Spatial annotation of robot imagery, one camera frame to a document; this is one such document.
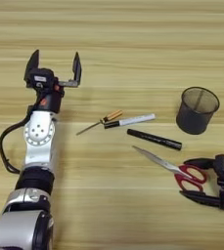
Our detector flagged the amber handled small screwdriver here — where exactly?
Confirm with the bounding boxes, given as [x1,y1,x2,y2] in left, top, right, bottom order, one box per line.
[75,108,124,137]

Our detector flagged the white marker with black cap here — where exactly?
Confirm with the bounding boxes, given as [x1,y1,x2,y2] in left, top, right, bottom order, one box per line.
[103,112,157,130]

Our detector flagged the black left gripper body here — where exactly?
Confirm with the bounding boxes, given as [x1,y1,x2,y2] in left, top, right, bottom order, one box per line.
[25,79,80,115]

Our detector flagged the black mesh pen cup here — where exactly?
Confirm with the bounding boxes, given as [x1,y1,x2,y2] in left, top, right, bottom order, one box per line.
[175,86,221,136]

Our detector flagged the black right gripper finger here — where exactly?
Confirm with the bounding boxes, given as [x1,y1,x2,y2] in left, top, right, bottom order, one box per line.
[178,189,224,209]
[183,157,217,171]

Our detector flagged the black pen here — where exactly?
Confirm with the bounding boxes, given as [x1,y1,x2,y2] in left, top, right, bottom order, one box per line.
[126,128,184,151]

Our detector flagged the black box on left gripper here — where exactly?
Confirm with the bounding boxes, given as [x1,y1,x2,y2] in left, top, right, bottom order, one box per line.
[28,67,57,91]

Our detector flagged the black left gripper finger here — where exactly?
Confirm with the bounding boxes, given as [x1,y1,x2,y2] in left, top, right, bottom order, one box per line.
[71,51,83,89]
[22,49,41,83]

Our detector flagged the red handled scissors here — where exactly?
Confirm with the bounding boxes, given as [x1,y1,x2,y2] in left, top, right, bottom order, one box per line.
[131,145,208,193]

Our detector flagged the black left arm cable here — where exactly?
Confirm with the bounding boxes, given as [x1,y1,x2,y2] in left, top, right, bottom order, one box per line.
[0,122,31,176]

